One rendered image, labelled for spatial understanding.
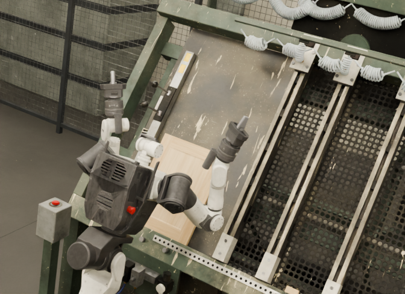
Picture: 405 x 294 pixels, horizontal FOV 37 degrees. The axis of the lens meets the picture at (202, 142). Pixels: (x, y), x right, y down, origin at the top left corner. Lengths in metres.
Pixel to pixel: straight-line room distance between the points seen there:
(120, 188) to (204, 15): 1.22
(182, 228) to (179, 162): 0.35
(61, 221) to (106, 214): 0.62
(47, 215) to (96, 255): 0.63
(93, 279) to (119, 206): 0.41
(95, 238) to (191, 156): 0.78
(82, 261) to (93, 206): 0.23
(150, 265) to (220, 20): 1.32
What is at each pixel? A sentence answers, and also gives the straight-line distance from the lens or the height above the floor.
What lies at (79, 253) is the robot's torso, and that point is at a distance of 2.55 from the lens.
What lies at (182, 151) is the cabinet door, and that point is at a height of 1.25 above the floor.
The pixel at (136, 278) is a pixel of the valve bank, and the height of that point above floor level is 0.73.
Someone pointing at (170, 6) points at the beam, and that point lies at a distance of 3.43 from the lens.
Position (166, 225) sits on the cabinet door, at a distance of 3.08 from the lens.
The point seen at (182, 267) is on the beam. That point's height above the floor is 0.82.
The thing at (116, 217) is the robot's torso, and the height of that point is 1.20.
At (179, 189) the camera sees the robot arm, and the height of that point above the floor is 1.34.
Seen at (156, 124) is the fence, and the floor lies 1.33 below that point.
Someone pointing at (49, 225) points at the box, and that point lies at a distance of 3.14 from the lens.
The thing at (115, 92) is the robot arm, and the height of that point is 1.55.
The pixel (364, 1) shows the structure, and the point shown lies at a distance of 3.46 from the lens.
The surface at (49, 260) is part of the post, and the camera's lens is 3.28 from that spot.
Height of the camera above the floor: 2.40
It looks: 20 degrees down
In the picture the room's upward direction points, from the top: 11 degrees clockwise
